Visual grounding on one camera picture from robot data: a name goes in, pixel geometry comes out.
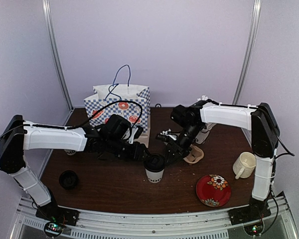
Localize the black plastic cup lid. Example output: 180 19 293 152
144 153 165 172

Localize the white paper coffee cup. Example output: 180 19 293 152
144 164 165 183

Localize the white cup holding straws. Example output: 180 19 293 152
195 123 215 144

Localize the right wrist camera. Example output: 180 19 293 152
155 128 178 143

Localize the white stacked paper cup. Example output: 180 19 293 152
64 149 76 156

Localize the brown pulp cup carrier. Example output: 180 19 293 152
183 145 204 165

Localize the blue checkered paper bag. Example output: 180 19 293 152
84 64 150 146

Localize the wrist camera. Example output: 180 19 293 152
155 128 178 143
123 125 143 144

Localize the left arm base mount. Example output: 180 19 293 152
33 197 79 226

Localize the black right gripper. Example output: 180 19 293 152
165 123 204 166

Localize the cream ceramic mug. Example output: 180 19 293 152
232 152 256 180

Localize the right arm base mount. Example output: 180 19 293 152
228 196 271 225

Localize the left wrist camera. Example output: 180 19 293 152
123 125 143 144

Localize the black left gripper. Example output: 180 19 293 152
106 137 151 163

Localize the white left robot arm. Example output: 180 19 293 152
0 115 150 221

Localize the aluminium front rail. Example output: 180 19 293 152
7 196 299 239

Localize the black plastic lid stack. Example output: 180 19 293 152
59 170 79 190

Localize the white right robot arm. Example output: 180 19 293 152
156 100 281 220

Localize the red floral plate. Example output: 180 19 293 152
195 174 231 208

